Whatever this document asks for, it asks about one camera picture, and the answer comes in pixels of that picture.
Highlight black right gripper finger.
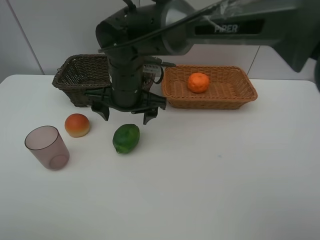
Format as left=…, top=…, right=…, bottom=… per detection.
left=91, top=104, right=110, bottom=122
left=143, top=107, right=158, bottom=125

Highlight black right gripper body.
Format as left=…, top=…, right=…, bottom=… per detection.
left=85, top=57, right=167, bottom=112

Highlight green lime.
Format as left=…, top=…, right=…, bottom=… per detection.
left=112, top=124, right=140, bottom=154

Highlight orange mandarin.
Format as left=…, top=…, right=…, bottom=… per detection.
left=187, top=72, right=210, bottom=94

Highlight translucent purple plastic cup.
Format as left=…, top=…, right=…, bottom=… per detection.
left=24, top=125, right=70, bottom=171

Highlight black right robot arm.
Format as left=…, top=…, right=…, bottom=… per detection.
left=85, top=0, right=320, bottom=123

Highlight round orange bread bun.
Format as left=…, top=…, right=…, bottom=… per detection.
left=64, top=113, right=91, bottom=138

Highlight dark brown wicker basket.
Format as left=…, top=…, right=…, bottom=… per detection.
left=52, top=54, right=157, bottom=108

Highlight light orange wicker basket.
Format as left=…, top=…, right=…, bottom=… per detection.
left=161, top=65, right=258, bottom=110

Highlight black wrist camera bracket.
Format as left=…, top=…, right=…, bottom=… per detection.
left=143, top=56, right=176, bottom=85

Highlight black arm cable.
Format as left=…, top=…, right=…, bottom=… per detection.
left=97, top=0, right=226, bottom=54

